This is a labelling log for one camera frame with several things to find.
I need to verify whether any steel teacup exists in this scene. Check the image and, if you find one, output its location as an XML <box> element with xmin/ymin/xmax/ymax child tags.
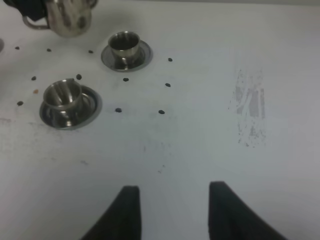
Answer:
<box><xmin>43</xmin><ymin>78</ymin><xmax>83</xmax><ymax>127</ymax></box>
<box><xmin>108</xmin><ymin>31</ymin><xmax>140</xmax><ymax>70</ymax></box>

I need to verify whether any near steel saucer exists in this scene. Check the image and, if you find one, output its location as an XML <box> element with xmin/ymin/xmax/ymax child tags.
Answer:
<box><xmin>39</xmin><ymin>85</ymin><xmax>103</xmax><ymax>130</ymax></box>

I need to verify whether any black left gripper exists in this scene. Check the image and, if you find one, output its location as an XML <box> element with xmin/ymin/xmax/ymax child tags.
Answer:
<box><xmin>3</xmin><ymin>0</ymin><xmax>47</xmax><ymax>22</ymax></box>

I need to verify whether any far steel teacup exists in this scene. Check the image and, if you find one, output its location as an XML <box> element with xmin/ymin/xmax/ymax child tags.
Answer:
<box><xmin>108</xmin><ymin>31</ymin><xmax>140</xmax><ymax>70</ymax></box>

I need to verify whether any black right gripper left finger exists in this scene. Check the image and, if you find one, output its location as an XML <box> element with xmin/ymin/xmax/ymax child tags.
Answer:
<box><xmin>82</xmin><ymin>186</ymin><xmax>142</xmax><ymax>240</ymax></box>

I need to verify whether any stainless steel teapot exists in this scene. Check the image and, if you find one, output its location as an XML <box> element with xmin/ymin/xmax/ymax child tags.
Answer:
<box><xmin>22</xmin><ymin>0</ymin><xmax>98</xmax><ymax>38</ymax></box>

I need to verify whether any far steel saucer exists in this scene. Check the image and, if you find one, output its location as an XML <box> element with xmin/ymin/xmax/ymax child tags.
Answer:
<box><xmin>101</xmin><ymin>40</ymin><xmax>153</xmax><ymax>73</ymax></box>

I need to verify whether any near steel teacup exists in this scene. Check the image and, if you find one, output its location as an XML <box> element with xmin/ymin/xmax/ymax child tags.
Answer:
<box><xmin>43</xmin><ymin>78</ymin><xmax>83</xmax><ymax>127</ymax></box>

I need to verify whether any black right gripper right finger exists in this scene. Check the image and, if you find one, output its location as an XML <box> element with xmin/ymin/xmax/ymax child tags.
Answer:
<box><xmin>208</xmin><ymin>181</ymin><xmax>285</xmax><ymax>240</ymax></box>

